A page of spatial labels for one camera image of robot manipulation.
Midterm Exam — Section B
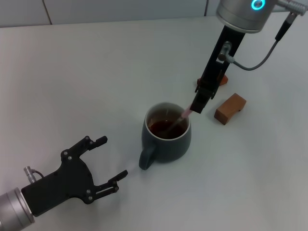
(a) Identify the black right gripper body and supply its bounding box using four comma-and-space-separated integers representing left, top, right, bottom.
199, 24, 246, 94

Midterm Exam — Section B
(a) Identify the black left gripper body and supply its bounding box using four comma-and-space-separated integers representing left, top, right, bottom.
21, 154, 96, 217

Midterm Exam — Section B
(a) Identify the pink handled metal spoon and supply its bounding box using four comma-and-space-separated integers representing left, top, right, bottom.
163, 107, 194, 137

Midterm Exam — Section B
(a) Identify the grey ceramic cup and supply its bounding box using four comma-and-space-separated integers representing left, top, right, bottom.
138, 102, 193, 171

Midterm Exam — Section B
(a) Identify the reddish wooden block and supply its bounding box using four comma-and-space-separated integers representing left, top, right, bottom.
196, 74, 229, 88

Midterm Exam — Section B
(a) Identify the brown wooden arched block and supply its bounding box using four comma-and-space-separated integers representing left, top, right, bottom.
214, 92, 247, 126

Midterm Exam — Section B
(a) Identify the dark coffee liquid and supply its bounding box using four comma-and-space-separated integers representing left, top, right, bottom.
148, 121, 187, 140

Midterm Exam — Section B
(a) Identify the left gripper cable with plug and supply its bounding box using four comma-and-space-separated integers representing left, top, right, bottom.
23, 167, 46, 186

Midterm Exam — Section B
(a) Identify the gripper cable with plug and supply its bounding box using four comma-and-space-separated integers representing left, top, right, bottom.
218, 0, 308, 71
23, 167, 46, 186

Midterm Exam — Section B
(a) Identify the right gripper cable with plug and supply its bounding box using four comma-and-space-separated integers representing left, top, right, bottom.
218, 0, 308, 71

